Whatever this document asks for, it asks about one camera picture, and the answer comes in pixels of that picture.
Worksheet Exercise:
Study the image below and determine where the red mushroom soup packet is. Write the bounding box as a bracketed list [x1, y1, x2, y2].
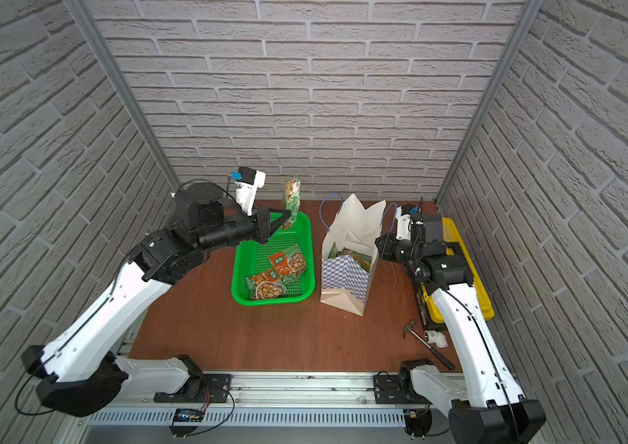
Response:
[269, 244, 308, 279]

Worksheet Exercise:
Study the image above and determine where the green cream soup packet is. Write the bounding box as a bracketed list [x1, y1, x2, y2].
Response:
[245, 268, 287, 301]

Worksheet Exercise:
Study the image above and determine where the green soup packet back side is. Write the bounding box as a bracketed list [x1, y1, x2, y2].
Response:
[328, 245, 373, 273]

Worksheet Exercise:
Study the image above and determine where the white blue checkered paper bag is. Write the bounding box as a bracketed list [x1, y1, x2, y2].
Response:
[320, 194, 397, 316]

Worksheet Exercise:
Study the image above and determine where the white pipe elbow fitting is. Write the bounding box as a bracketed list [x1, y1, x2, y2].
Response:
[424, 330, 448, 349]

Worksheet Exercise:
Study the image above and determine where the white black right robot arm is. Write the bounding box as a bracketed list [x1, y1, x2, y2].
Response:
[320, 203, 546, 443]

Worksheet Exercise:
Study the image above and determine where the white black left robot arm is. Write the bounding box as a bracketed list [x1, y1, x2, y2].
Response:
[21, 181, 291, 417]

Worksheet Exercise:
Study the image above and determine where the green plastic perforated basket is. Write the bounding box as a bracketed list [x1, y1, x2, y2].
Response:
[232, 211, 317, 307]

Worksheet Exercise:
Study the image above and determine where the yellow black toolbox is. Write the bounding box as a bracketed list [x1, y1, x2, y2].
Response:
[411, 215, 495, 330]

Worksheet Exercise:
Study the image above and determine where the black round connector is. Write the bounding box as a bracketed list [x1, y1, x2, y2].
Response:
[404, 409, 432, 440]

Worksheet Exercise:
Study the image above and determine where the small black controller board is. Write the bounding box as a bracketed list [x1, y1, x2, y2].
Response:
[172, 409, 205, 426]

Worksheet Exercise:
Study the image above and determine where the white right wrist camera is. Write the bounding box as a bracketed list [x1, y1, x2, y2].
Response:
[395, 203, 419, 241]

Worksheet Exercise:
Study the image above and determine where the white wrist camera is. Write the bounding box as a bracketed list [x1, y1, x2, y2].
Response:
[231, 166, 266, 216]
[395, 203, 419, 241]

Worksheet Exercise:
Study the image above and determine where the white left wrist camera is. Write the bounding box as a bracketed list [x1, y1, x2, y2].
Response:
[231, 166, 266, 216]

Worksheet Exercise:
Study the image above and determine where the black handled hammer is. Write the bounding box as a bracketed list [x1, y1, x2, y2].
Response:
[403, 320, 456, 371]

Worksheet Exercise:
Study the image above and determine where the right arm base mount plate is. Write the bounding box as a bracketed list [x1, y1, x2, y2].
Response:
[373, 372, 420, 405]

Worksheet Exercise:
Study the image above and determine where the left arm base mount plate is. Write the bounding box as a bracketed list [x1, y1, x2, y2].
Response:
[154, 374, 232, 404]

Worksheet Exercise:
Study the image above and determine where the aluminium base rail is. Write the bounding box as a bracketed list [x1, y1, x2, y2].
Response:
[83, 370, 471, 435]

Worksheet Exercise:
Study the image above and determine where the aluminium corner frame post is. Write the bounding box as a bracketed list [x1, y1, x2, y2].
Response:
[64, 0, 181, 196]

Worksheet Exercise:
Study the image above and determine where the aluminium right corner post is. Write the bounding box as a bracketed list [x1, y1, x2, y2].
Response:
[434, 0, 544, 206]

